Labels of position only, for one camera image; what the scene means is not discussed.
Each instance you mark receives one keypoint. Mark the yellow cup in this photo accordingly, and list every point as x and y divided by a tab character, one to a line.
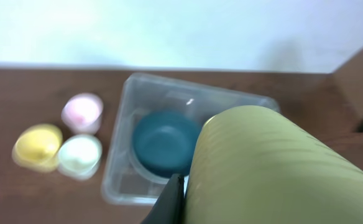
37	147
253	165

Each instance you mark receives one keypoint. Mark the pink plastic cup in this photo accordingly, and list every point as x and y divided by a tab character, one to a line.
82	113

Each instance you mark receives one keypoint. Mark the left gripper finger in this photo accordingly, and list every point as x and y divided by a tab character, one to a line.
169	206

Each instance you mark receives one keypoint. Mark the cream white plastic cup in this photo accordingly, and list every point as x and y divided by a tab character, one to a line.
79	157

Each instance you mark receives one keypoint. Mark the clear plastic storage container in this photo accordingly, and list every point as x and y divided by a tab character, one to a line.
125	180

